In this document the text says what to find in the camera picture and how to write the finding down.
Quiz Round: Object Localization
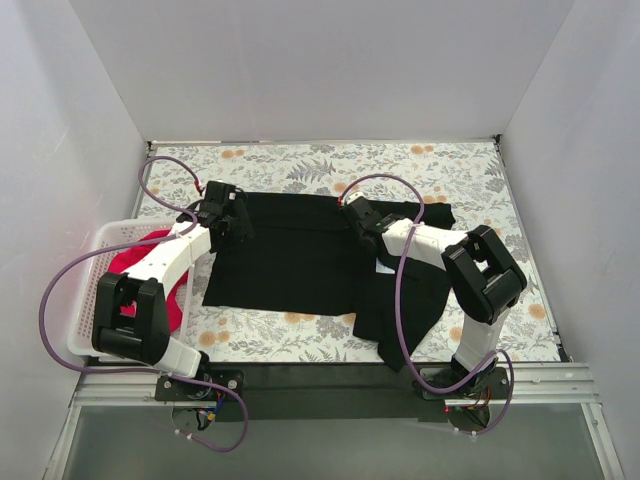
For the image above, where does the black t shirt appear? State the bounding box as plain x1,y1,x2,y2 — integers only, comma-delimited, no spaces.
203,192,451,372

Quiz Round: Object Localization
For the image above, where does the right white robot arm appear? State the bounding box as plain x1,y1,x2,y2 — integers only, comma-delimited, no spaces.
339,193,527,398

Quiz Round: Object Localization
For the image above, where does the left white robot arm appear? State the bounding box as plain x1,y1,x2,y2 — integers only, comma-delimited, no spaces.
91,181,254,400

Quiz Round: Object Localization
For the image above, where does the floral table cloth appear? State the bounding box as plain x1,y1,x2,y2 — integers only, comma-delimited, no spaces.
136,142,560,363

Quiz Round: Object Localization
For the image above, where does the red t shirt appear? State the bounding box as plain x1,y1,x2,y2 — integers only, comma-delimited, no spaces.
107,229,189,334

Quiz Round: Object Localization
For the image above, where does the white plastic laundry basket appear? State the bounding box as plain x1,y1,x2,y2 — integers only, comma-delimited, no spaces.
67,218,195,358

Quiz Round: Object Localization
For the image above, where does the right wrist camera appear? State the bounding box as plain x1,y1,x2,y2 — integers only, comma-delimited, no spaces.
342,192,364,206

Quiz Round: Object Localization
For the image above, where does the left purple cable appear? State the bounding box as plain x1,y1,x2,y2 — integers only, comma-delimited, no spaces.
38,156,250,453

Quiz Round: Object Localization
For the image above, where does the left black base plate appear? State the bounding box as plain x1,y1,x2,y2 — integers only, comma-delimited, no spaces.
153,364,244,431

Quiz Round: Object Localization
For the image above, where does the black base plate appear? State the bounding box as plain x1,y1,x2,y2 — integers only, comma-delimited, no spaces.
412,367,514,436
153,364,244,431

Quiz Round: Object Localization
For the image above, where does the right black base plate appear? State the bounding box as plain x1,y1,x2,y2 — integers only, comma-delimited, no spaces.
412,367,514,436

